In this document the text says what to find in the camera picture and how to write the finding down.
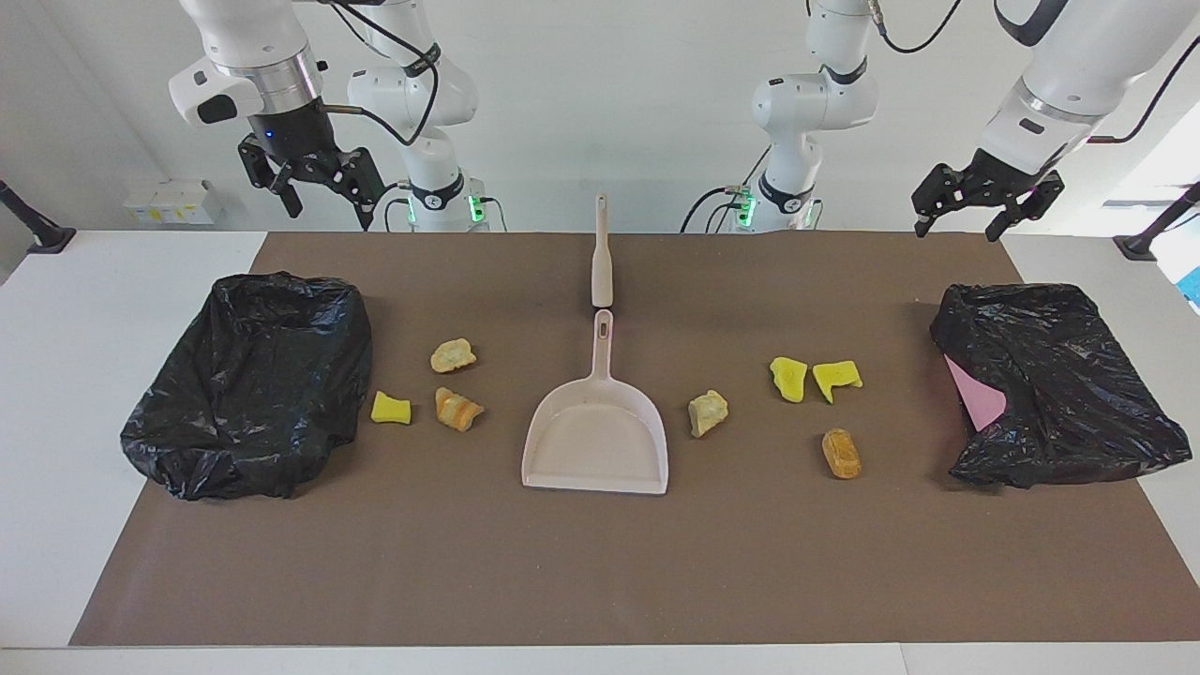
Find pink bin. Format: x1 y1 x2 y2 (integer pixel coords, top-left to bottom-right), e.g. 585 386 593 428
943 354 1008 433

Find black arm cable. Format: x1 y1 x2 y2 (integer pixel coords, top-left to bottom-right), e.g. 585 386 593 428
319 0 442 146
867 0 1200 144

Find beige hand brush black bristles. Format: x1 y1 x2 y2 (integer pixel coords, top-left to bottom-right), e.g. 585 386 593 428
591 194 614 308

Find black left base cable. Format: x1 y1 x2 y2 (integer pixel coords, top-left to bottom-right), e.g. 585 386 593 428
680 145 774 233

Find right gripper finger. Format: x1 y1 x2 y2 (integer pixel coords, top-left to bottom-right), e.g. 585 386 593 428
323 148 387 232
237 134 304 219

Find orange striped trash piece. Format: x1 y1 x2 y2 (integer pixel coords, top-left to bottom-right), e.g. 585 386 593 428
435 387 486 434

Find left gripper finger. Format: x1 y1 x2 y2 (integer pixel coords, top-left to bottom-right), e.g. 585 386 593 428
984 172 1065 243
911 165 967 238

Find brown table mat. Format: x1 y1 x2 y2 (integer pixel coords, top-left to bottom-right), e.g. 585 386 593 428
70 232 1200 648

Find beige plastic dustpan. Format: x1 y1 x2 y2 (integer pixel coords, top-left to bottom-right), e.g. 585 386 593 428
521 309 670 496

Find brown bread-like trash piece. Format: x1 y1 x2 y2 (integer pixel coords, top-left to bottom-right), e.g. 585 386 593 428
822 428 863 480

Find yellow notched sponge piece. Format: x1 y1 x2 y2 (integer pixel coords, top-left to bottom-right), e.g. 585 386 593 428
812 360 864 405

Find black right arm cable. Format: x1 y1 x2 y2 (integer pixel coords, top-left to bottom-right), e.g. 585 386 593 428
319 0 442 146

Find black camera stand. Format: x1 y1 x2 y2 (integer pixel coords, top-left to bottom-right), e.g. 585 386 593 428
0 180 76 254
1114 183 1200 262

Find black trash bag bin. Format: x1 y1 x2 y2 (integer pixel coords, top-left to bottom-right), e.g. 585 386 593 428
120 272 374 501

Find large white wall box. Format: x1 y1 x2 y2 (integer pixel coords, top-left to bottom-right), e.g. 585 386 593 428
153 180 224 226

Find pale trash piece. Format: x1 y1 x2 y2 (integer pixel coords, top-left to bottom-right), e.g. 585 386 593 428
430 338 477 374
688 390 730 439

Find yellow wedge sponge piece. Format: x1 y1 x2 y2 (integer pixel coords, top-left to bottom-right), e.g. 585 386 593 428
770 356 809 404

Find black trash bag over pink bin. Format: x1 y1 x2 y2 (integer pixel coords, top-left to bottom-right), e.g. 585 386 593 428
930 283 1193 490

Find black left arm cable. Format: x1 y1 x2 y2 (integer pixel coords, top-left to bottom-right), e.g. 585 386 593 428
867 0 1200 144

